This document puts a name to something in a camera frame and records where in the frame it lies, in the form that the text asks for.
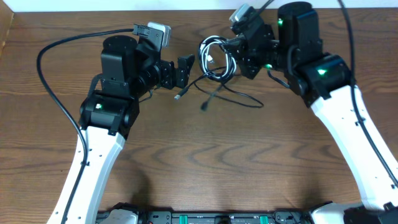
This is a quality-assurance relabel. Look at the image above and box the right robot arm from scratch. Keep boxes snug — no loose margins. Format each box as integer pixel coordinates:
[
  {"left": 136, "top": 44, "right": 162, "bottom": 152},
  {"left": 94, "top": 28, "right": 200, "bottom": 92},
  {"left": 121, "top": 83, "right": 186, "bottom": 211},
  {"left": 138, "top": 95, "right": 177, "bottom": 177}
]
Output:
[{"left": 223, "top": 2, "right": 397, "bottom": 223}]

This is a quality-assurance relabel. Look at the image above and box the black USB cable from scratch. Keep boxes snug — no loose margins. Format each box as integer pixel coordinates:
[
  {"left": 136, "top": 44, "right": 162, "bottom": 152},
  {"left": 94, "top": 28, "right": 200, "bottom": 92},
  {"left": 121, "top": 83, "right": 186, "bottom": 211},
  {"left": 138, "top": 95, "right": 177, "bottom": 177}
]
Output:
[
  {"left": 174, "top": 39, "right": 240, "bottom": 101},
  {"left": 193, "top": 67, "right": 265, "bottom": 112}
]

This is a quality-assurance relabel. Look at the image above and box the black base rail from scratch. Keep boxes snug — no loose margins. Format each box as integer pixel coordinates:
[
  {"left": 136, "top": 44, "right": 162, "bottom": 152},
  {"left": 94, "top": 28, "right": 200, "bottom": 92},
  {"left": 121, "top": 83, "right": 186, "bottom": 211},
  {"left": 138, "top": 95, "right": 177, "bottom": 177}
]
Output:
[{"left": 95, "top": 203, "right": 313, "bottom": 224}]

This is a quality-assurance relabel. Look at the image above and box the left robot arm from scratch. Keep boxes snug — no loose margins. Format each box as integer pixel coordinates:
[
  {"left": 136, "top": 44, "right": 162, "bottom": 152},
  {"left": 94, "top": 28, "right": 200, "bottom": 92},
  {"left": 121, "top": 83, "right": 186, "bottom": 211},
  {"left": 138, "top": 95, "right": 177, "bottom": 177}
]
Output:
[{"left": 48, "top": 35, "right": 195, "bottom": 223}]

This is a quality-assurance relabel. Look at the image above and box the wooden side board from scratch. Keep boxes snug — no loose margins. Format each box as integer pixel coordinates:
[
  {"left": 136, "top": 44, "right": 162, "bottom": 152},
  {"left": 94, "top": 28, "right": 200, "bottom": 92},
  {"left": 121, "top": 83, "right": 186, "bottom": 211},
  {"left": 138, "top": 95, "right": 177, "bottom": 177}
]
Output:
[{"left": 0, "top": 0, "right": 14, "bottom": 55}]

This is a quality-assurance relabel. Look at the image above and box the white USB cable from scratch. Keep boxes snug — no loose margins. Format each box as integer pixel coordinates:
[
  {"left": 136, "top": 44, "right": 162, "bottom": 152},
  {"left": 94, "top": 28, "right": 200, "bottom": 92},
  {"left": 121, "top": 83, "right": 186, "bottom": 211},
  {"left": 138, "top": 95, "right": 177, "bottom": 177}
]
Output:
[{"left": 200, "top": 35, "right": 238, "bottom": 78}]

